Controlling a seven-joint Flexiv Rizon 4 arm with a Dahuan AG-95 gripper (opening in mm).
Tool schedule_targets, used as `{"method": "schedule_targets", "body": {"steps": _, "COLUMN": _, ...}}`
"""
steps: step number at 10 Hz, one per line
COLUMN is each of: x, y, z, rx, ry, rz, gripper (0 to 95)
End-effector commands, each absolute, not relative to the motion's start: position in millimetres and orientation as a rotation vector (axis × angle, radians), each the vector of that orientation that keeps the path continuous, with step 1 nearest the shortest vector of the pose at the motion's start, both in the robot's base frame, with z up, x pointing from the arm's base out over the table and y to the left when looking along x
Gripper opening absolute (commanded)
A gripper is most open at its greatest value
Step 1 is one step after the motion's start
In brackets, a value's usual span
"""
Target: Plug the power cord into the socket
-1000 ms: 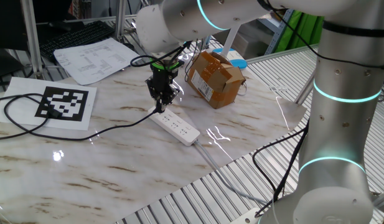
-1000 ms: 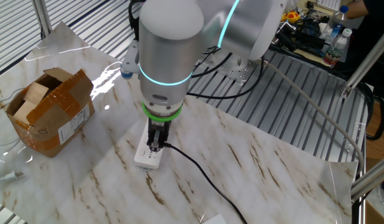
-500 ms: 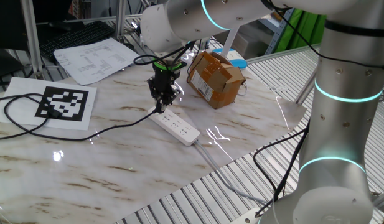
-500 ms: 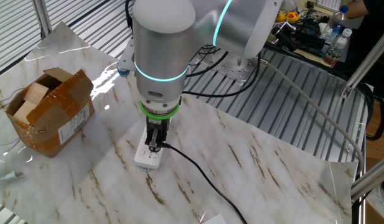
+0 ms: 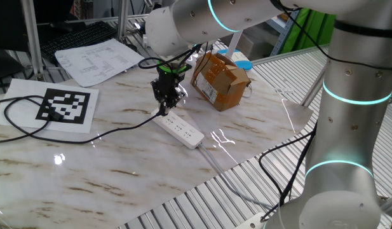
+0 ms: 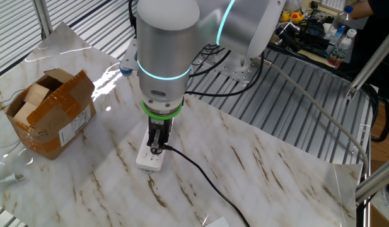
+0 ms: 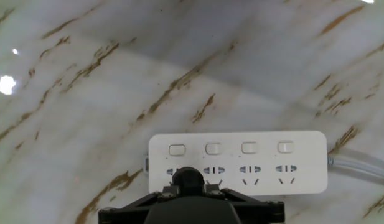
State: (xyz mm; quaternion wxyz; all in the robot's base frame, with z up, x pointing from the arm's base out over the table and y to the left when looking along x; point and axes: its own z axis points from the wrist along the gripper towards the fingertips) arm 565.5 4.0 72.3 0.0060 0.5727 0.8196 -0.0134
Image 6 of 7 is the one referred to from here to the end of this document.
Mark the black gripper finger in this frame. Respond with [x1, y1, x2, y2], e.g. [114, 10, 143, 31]
[162, 125, 174, 149]
[148, 127, 165, 156]

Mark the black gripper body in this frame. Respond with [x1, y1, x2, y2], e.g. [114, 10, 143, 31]
[146, 117, 175, 135]

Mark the black power cord with plug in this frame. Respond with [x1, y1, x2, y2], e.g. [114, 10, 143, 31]
[153, 143, 252, 227]

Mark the bare person forearm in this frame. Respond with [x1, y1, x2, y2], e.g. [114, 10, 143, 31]
[350, 0, 376, 20]

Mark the white power strip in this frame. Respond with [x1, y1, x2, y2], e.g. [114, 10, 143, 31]
[136, 129, 166, 173]

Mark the marble pattern table mat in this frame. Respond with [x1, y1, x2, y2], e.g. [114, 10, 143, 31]
[0, 21, 364, 227]

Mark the taped cardboard box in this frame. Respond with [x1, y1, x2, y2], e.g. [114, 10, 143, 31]
[6, 68, 96, 160]

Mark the yellow rubber duck toy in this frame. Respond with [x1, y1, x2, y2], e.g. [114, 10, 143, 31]
[281, 11, 305, 25]

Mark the clear bottle white cap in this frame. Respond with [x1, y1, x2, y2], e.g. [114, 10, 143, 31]
[326, 28, 357, 69]

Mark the clear bottle blue cap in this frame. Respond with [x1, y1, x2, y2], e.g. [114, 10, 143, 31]
[323, 5, 354, 44]

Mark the brown cardboard box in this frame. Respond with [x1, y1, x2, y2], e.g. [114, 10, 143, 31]
[369, 201, 389, 227]

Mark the person dark clothed torso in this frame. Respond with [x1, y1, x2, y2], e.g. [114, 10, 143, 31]
[351, 0, 389, 102]

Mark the silver wrist camera blue end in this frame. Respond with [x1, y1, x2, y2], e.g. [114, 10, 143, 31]
[119, 37, 140, 78]

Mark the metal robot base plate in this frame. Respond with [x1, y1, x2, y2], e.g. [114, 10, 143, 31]
[194, 50, 261, 84]

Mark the black camera cable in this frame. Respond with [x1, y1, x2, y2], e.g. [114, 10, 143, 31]
[127, 0, 139, 39]

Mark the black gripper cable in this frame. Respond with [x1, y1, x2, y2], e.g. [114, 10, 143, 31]
[183, 44, 265, 98]

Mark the thick grey cable metal connector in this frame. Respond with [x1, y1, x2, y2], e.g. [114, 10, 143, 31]
[260, 56, 371, 177]

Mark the white plug with cord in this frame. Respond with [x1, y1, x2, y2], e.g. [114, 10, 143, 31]
[0, 172, 26, 187]

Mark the black handle tool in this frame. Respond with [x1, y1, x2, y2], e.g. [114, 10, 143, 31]
[276, 27, 303, 53]

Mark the aluminium frame post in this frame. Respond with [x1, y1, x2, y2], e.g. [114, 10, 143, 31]
[32, 0, 54, 38]

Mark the black cable tangle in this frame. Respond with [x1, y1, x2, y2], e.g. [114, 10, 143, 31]
[303, 17, 327, 37]

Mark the thick aluminium frame bar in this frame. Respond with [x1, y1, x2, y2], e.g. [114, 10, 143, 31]
[354, 157, 389, 204]

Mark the slanted aluminium frame bar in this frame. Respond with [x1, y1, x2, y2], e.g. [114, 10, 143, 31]
[345, 25, 389, 101]

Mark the thick black cable loop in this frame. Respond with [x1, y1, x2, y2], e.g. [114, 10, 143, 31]
[361, 83, 389, 143]

